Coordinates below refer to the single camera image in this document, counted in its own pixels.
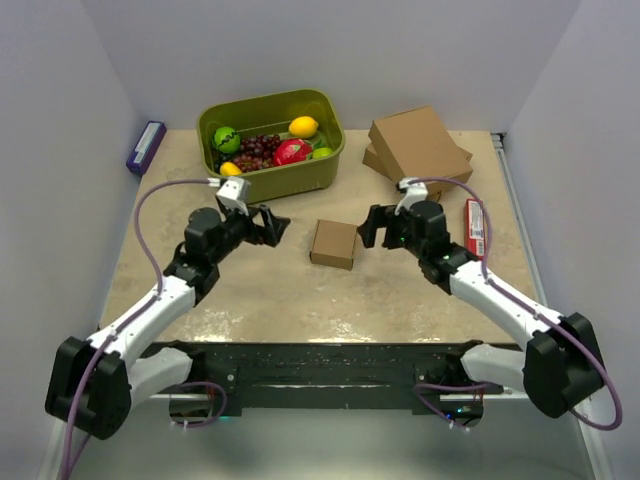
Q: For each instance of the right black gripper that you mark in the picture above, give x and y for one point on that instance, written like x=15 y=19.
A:
x=381 y=217

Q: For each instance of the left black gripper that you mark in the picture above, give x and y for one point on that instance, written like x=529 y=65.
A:
x=273 y=227

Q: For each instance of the brown cardboard box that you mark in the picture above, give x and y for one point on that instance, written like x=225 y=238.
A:
x=333 y=244

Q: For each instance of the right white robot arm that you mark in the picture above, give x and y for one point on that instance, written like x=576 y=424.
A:
x=557 y=363

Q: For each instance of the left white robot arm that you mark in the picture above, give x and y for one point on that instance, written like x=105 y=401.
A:
x=96 y=382

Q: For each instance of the bottom folded cardboard box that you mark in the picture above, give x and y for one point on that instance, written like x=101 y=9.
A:
x=372 y=160

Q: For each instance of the folded cardboard box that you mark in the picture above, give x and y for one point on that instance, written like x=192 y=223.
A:
x=415 y=143
x=372 y=160

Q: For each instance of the top folded cardboard box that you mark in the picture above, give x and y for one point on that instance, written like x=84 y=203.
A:
x=415 y=143

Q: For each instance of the red flat box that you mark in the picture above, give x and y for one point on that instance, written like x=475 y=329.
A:
x=474 y=223

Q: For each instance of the purple white small box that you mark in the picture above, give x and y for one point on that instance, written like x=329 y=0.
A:
x=146 y=147

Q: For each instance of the yellow lemon front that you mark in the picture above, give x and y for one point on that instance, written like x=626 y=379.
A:
x=228 y=169

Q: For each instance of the yellow lemon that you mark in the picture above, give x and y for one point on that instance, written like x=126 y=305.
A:
x=303 y=127
x=228 y=169

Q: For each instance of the purple grape bunch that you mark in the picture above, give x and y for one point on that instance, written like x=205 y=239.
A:
x=256 y=153

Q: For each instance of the red dragon fruit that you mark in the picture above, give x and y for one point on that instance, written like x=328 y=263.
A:
x=292 y=150

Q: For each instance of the small green lime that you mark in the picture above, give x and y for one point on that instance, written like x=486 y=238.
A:
x=322 y=152

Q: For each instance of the green round fruit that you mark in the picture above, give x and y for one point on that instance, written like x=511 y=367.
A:
x=226 y=140

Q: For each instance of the yellow lemon back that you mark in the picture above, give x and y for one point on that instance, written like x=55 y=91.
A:
x=303 y=127

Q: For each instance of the olive green plastic basket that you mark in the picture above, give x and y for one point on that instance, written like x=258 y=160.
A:
x=270 y=115

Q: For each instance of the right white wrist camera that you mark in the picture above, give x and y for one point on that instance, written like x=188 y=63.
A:
x=413 y=190

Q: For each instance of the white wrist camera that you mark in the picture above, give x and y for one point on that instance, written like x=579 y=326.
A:
x=232 y=195
x=413 y=190

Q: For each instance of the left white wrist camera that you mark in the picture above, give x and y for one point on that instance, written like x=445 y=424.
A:
x=232 y=195

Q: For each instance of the aluminium frame rail right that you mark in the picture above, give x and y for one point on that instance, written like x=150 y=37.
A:
x=498 y=144

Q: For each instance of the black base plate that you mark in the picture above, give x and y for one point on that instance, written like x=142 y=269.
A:
x=361 y=376

